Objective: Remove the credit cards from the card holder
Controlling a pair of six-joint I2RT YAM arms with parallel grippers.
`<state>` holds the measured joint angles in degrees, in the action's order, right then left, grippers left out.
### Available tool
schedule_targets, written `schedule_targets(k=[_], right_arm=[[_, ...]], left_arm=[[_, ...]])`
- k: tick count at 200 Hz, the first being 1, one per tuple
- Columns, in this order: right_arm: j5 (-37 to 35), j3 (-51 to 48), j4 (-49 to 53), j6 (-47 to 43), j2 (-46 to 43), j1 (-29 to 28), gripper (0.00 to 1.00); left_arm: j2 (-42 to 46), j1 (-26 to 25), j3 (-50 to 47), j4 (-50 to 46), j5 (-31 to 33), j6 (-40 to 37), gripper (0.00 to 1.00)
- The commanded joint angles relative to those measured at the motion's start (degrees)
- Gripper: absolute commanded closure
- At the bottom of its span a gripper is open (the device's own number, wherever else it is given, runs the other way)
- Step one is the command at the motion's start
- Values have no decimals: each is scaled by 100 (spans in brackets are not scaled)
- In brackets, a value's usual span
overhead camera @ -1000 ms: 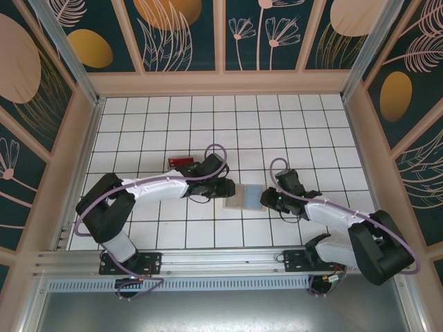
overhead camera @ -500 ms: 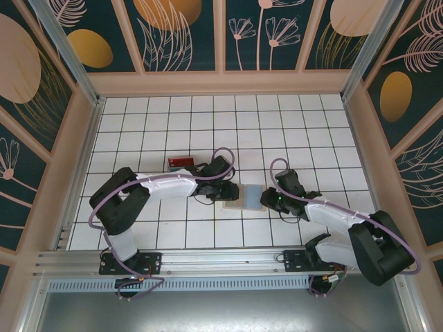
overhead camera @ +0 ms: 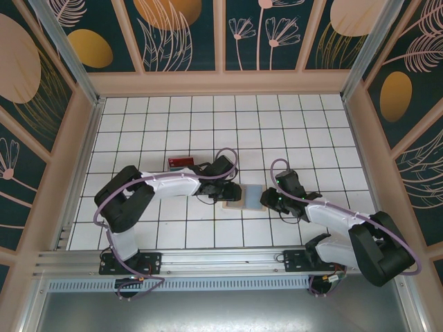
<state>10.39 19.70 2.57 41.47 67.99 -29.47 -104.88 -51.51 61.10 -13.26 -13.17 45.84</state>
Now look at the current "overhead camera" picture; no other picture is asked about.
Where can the blue plastic card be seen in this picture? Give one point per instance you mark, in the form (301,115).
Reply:
(253,196)

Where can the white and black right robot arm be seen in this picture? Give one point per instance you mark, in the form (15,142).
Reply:
(328,214)

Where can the aluminium corner post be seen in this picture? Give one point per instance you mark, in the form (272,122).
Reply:
(371,52)
(67,52)

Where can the small green circuit board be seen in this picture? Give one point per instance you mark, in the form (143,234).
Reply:
(337,277)

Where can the grey tray box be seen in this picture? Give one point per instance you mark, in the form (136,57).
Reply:
(235,207)

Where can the grey metal sheet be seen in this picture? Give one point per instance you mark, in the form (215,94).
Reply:
(221,311)

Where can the teal plastic card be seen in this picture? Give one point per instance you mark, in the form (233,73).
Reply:
(176,169)

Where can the red VIP card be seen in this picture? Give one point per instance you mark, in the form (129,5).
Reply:
(180,162)

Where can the aluminium side rail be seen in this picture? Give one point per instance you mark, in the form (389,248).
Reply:
(80,173)

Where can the long aluminium base rail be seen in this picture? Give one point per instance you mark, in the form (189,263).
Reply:
(221,263)

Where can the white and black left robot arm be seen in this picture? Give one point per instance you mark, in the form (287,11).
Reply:
(173,186)

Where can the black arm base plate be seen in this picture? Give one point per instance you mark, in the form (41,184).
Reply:
(154,264)
(294,263)

